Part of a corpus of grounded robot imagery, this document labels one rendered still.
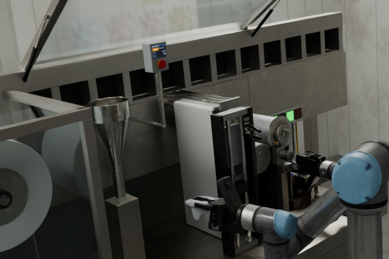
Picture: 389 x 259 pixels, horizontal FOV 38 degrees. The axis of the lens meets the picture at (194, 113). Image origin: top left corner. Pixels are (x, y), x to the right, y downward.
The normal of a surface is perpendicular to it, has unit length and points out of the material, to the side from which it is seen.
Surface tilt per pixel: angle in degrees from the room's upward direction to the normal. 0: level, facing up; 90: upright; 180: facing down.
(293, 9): 90
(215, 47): 90
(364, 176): 83
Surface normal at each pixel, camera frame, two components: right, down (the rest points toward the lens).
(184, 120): -0.77, 0.22
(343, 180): -0.62, 0.11
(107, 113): 0.14, 0.22
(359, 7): -0.89, 0.19
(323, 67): 0.62, 0.12
